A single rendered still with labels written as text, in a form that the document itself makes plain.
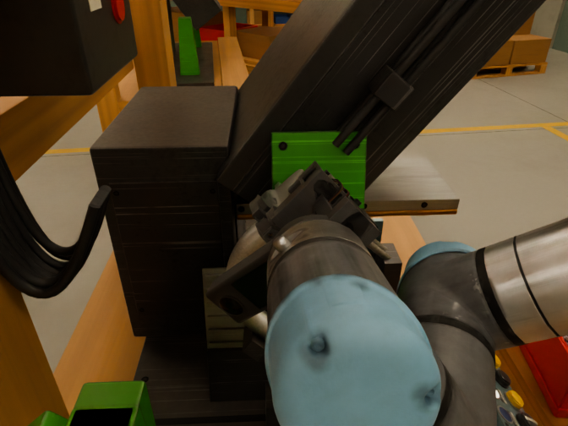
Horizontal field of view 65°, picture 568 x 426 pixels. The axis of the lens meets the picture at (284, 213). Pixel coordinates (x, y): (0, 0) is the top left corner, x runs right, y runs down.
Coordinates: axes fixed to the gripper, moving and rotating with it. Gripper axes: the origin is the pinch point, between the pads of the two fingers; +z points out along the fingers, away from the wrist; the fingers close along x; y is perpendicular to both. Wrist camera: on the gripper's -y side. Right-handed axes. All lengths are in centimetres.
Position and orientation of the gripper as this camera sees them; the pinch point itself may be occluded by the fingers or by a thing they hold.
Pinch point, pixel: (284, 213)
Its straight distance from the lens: 52.7
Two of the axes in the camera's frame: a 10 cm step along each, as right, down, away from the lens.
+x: -7.1, -6.7, -2.2
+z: -0.5, -2.7, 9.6
